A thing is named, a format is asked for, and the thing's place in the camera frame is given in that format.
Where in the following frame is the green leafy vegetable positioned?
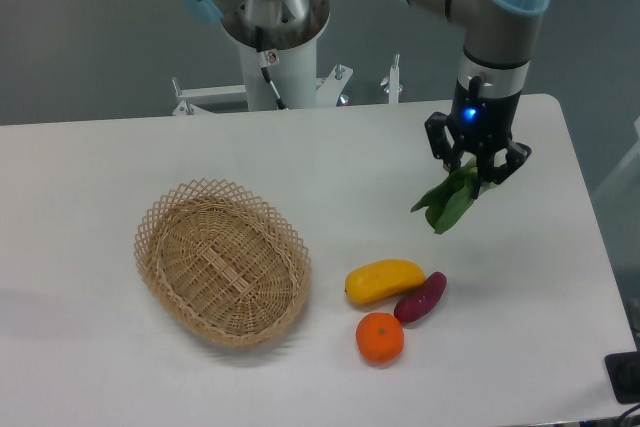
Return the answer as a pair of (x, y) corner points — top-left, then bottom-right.
(411, 159), (497, 235)

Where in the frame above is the yellow mango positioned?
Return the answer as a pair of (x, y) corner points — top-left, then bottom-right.
(344, 259), (426, 304)

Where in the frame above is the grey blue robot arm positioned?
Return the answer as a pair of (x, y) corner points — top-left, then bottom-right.
(179, 0), (550, 190)

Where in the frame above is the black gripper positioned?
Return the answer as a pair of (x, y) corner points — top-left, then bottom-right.
(424, 82), (532, 197)

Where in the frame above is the orange tangerine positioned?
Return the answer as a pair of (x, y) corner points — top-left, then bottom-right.
(355, 312), (405, 364)

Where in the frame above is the purple sweet potato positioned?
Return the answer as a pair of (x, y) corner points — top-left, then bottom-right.
(393, 272), (448, 324)

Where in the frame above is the black device at table edge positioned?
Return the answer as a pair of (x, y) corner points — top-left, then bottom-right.
(604, 351), (639, 404)

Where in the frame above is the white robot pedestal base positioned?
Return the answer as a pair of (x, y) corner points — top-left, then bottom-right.
(172, 0), (353, 115)

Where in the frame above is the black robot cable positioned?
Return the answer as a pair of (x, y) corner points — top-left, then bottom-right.
(254, 25), (290, 111)

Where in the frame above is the woven wicker basket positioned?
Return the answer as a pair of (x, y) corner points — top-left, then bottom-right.
(134, 179), (312, 349)

